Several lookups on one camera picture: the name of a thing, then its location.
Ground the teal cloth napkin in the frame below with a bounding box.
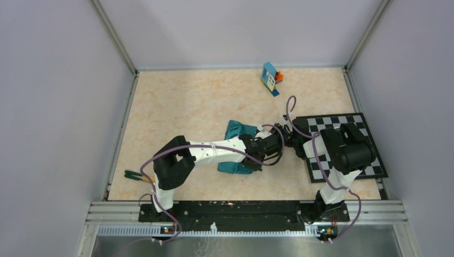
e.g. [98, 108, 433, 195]
[217, 120, 257, 175]

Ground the colourful toy block house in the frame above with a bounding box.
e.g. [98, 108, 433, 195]
[261, 62, 284, 97]

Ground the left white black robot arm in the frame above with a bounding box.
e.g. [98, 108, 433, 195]
[151, 129, 284, 221]

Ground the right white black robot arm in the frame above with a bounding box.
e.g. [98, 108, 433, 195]
[283, 117, 376, 224]

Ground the black white checkerboard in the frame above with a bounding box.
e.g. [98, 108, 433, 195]
[292, 112, 389, 183]

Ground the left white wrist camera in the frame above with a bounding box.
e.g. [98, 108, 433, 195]
[255, 125, 272, 139]

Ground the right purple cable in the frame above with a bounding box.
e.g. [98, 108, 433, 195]
[285, 95, 362, 244]

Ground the purple cable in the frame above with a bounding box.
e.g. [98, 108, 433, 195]
[140, 123, 286, 245]
[285, 95, 362, 244]

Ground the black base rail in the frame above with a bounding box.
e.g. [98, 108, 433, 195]
[138, 200, 350, 239]

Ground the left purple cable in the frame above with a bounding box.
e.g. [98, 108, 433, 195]
[140, 123, 286, 245]

